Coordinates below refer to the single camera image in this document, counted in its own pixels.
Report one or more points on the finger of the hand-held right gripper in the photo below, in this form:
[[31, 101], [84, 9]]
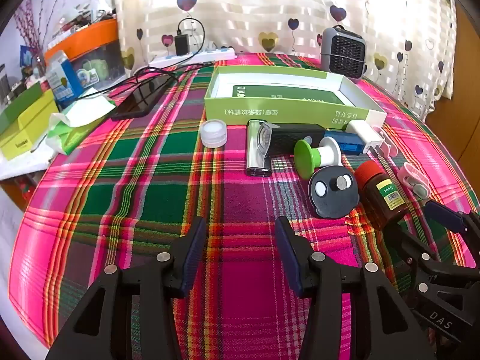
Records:
[[408, 249], [444, 215]]

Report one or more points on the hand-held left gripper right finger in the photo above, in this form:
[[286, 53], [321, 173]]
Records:
[[290, 258]]

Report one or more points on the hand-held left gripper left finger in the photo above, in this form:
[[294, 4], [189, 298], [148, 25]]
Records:
[[193, 255]]

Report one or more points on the brown bottle red cap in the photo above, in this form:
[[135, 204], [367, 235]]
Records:
[[378, 212]]

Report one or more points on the pink plastic clip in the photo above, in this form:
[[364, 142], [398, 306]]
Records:
[[412, 176], [388, 140]]

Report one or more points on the black round disc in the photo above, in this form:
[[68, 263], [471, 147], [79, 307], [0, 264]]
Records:
[[332, 204]]

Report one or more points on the green and white spool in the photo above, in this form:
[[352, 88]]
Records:
[[303, 157]]

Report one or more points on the silver metal lighter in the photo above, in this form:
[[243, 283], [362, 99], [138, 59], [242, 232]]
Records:
[[256, 152]]

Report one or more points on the white charger plug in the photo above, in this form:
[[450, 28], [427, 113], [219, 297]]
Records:
[[360, 130]]

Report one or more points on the black rectangular light device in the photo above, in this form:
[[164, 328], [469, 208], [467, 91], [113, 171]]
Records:
[[296, 138]]

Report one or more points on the blue usb device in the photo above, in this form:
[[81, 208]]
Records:
[[347, 143]]

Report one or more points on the small white plastic jar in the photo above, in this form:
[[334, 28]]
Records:
[[213, 133]]

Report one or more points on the green and white cardboard box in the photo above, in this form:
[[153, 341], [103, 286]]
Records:
[[262, 110]]

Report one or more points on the pink green plaid tablecloth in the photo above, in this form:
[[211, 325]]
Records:
[[131, 202]]

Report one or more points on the brown wooden panel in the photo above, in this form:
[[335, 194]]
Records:
[[465, 82]]

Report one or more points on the black smartphone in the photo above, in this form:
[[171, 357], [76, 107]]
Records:
[[144, 97]]

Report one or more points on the green tissue pack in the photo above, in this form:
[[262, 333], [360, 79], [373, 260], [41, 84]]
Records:
[[75, 120]]

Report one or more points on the grey desktop fan heater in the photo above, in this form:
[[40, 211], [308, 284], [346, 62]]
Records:
[[343, 54]]

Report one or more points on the white power strip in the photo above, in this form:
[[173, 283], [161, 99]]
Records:
[[187, 58]]

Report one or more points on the black power adapter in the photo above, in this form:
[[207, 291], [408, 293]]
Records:
[[181, 45]]

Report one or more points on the green and yellow box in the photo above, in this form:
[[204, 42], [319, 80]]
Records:
[[22, 123]]

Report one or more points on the blue and white carton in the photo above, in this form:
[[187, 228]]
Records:
[[65, 78]]

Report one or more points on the orange lidded storage container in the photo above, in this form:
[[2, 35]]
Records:
[[93, 37]]

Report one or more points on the white heart print curtain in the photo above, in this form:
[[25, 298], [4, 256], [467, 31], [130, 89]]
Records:
[[243, 7]]

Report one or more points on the purple flower branches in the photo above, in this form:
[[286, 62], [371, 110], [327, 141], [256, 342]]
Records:
[[33, 22]]

